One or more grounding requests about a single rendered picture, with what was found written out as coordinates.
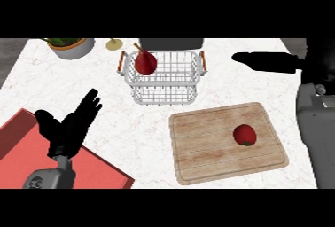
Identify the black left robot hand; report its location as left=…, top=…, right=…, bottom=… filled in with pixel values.
left=33, top=88, right=105, bottom=160

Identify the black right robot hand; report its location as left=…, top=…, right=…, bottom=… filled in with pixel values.
left=230, top=51, right=306, bottom=74

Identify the red pear with green stem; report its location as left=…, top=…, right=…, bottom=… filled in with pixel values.
left=232, top=123, right=258, bottom=147

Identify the dark red pear with stalk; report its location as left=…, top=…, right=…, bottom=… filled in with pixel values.
left=133, top=42, right=158, bottom=76

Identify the wooden cutting board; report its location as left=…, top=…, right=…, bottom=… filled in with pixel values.
left=167, top=101, right=291, bottom=186

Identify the red flat box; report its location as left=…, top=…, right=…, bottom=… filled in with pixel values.
left=0, top=107, right=136, bottom=190

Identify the dark grey appliance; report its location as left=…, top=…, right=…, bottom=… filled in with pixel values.
left=137, top=37, right=205, bottom=51

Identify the white plant pot orange rim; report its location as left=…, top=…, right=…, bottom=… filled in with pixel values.
left=46, top=37, right=98, bottom=61

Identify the green potted plant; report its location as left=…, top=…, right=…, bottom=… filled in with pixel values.
left=40, top=37, right=86, bottom=48

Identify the pale yellow round object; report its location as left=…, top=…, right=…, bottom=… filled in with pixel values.
left=105, top=38, right=124, bottom=51

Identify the white wire tiered basket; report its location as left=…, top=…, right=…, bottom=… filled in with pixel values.
left=115, top=49, right=210, bottom=106

